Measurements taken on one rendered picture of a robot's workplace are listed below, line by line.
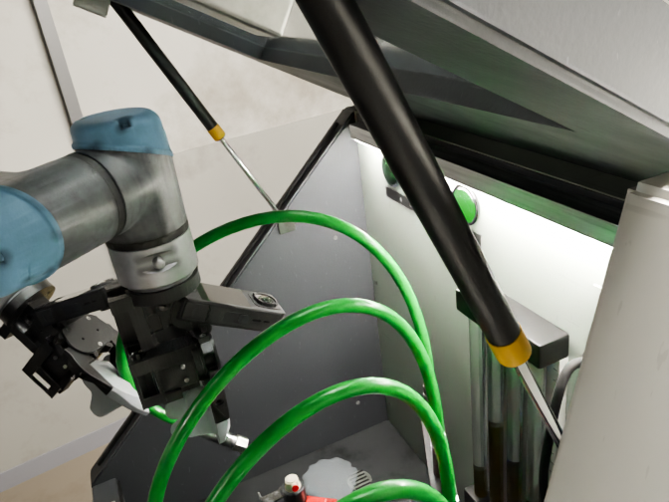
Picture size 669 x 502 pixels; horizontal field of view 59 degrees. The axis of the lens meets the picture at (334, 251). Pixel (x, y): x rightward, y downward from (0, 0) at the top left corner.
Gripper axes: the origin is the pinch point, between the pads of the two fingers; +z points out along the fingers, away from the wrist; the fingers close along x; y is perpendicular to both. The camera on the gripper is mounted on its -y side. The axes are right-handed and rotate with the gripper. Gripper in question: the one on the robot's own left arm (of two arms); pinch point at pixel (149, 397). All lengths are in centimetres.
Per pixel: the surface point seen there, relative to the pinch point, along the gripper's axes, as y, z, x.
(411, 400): -30.2, 18.1, 13.8
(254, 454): -21.3, 10.7, 22.0
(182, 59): 5, -84, -149
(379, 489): -28.1, 18.3, 24.1
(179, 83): -27.9, -26.5, -15.9
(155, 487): -9.1, 7.2, 18.8
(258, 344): -24.4, 5.1, 14.5
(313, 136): 1, -36, -190
